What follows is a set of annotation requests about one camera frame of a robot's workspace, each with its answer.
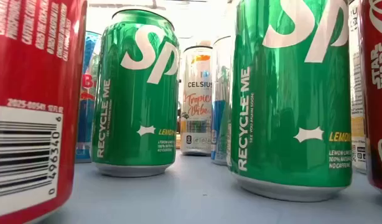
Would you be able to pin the white Celsius can black lid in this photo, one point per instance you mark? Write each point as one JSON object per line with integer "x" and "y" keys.
{"x": 356, "y": 93}
{"x": 195, "y": 109}

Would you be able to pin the blue silver Red Bull can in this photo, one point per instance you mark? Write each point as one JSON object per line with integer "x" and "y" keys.
{"x": 86, "y": 124}
{"x": 219, "y": 124}

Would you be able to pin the green Sprite can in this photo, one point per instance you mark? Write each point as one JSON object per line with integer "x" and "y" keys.
{"x": 287, "y": 102}
{"x": 132, "y": 109}

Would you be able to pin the wooden slatted shelf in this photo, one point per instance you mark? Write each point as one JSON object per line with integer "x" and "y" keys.
{"x": 178, "y": 144}

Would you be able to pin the red Coca-Cola can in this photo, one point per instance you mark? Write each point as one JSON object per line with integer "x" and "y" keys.
{"x": 379, "y": 109}
{"x": 32, "y": 77}

